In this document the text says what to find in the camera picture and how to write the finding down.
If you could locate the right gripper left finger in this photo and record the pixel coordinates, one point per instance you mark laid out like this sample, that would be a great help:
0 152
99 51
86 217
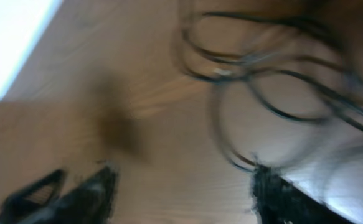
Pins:
89 203

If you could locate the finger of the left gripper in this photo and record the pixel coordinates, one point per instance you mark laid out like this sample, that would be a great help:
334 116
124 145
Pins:
33 197

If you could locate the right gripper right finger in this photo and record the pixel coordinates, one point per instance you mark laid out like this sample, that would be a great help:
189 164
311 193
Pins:
278 200

